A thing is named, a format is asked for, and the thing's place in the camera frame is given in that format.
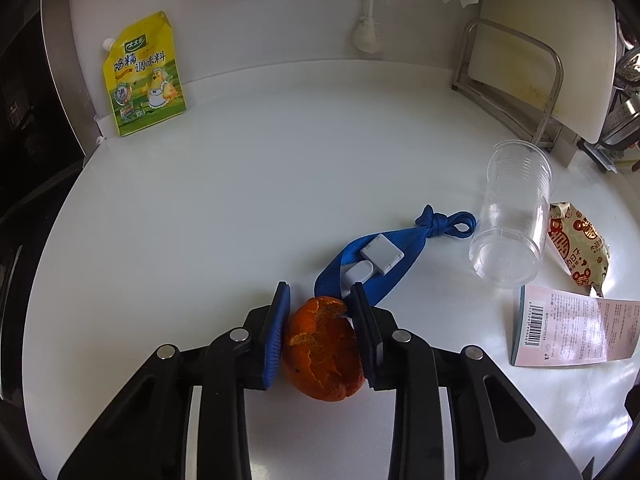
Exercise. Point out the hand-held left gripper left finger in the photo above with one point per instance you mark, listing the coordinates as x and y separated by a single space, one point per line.
275 340

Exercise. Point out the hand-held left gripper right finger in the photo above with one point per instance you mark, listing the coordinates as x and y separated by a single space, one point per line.
365 330

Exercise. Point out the orange peel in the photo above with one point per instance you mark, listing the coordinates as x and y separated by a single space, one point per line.
320 355

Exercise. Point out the clear plastic cup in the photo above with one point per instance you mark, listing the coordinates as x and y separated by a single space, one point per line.
510 220

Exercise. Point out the pink printed packet with barcode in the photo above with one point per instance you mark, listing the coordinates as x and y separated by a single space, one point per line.
565 325

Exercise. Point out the patterned snack wrapper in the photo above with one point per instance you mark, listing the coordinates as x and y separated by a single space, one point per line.
585 245

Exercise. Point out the yellow seasoning pouch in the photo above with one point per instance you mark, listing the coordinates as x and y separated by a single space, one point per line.
142 80

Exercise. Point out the metal cutting board rack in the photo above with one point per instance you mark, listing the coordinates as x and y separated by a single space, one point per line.
557 75

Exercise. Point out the black steel stove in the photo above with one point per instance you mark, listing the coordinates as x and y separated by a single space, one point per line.
30 85

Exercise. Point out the white cutting board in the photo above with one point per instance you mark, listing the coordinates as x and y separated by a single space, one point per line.
550 20

